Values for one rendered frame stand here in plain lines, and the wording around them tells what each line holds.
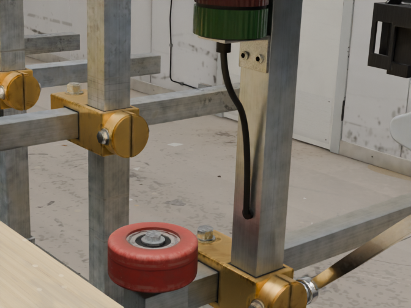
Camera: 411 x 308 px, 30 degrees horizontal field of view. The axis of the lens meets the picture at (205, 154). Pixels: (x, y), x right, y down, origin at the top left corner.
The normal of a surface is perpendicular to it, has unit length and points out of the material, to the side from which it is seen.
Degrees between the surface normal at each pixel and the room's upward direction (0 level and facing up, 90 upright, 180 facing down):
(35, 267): 0
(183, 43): 90
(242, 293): 90
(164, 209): 0
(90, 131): 90
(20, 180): 90
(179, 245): 0
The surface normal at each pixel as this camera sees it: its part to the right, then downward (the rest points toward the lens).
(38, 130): 0.64, 0.25
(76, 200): 0.04, -0.95
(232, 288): -0.76, 0.16
